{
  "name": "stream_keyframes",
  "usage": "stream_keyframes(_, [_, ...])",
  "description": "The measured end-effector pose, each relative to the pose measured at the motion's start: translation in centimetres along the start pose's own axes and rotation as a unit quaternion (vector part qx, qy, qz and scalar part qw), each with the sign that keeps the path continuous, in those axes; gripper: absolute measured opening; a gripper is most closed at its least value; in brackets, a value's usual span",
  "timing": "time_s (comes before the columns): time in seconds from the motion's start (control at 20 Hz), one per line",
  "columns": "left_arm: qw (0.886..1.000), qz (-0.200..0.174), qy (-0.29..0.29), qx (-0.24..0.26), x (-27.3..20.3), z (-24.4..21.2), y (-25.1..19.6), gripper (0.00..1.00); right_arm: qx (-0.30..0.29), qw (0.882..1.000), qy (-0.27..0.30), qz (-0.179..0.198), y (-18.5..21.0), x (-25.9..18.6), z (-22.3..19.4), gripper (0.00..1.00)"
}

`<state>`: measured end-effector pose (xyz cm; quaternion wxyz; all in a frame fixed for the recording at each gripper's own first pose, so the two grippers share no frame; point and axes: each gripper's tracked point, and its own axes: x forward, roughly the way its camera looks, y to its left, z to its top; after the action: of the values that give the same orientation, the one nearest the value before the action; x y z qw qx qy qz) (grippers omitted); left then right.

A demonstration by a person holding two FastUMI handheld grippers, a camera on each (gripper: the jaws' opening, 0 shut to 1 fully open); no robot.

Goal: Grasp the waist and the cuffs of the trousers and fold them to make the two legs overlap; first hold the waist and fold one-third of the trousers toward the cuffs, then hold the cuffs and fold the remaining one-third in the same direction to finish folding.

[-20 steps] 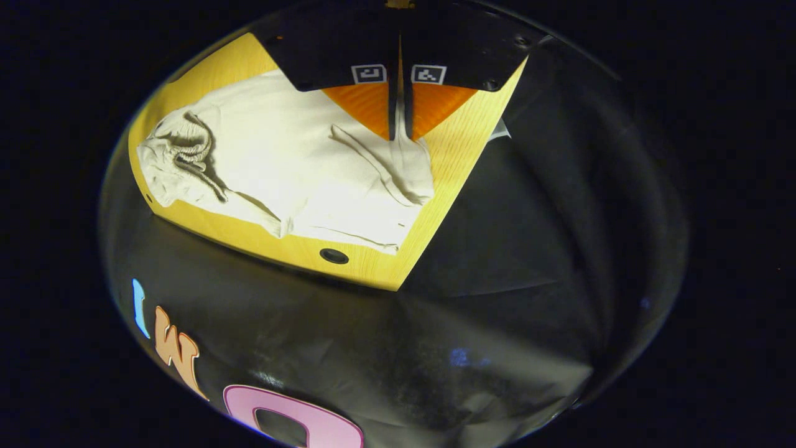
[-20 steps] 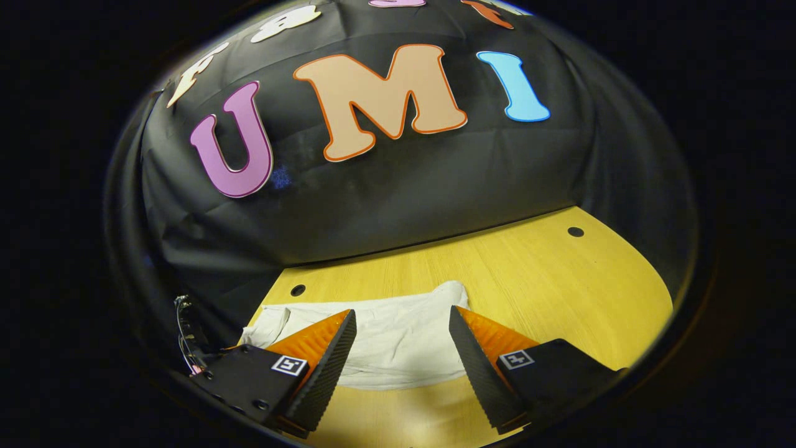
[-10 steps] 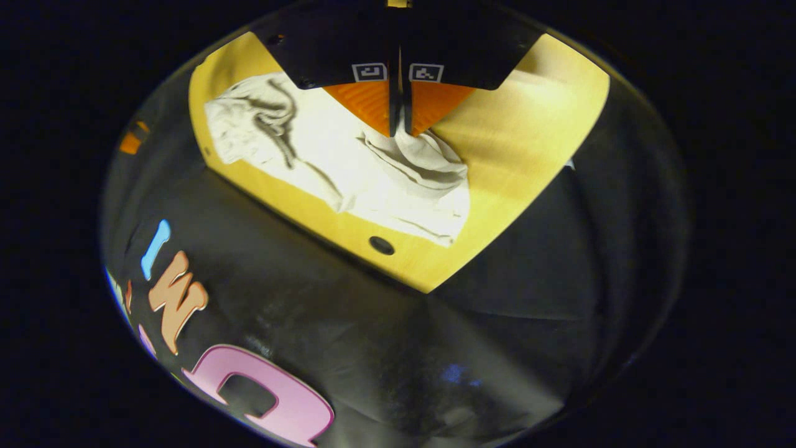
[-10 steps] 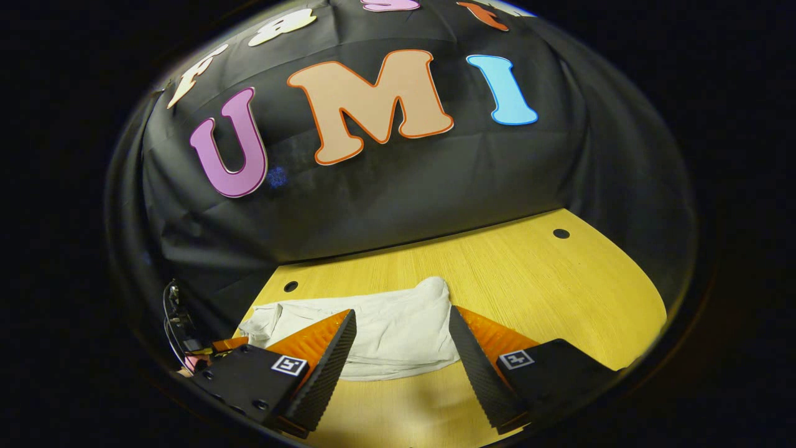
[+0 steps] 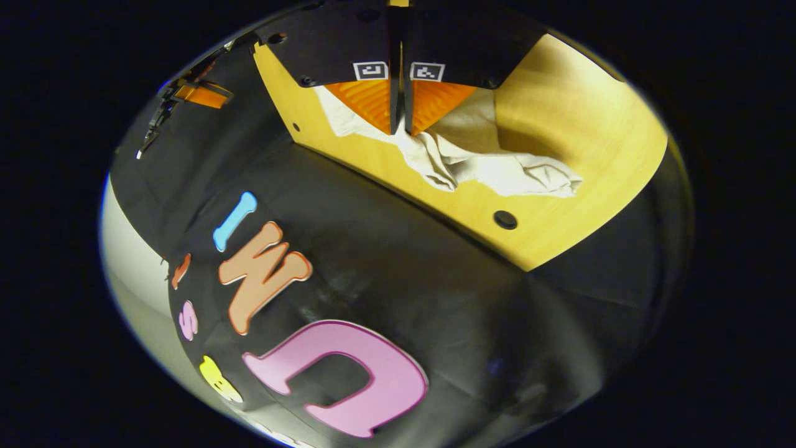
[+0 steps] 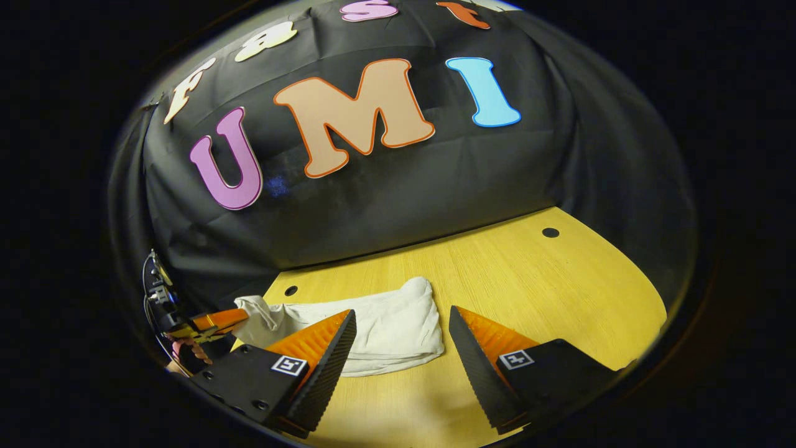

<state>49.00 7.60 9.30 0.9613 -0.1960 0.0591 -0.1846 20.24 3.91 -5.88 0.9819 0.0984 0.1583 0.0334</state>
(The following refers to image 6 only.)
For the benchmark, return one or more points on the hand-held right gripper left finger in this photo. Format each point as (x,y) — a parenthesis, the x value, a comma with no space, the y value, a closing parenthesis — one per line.
(326,367)

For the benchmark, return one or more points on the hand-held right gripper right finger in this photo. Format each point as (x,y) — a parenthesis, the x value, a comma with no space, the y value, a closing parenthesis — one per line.
(476,367)

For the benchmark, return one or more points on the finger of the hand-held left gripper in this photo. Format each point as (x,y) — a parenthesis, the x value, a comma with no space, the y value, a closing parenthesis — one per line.
(214,322)

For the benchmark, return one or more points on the white jeans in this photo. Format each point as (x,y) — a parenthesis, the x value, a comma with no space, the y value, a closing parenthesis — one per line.
(392,330)

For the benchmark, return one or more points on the black backdrop cloth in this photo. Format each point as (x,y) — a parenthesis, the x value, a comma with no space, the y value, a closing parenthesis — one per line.
(404,186)

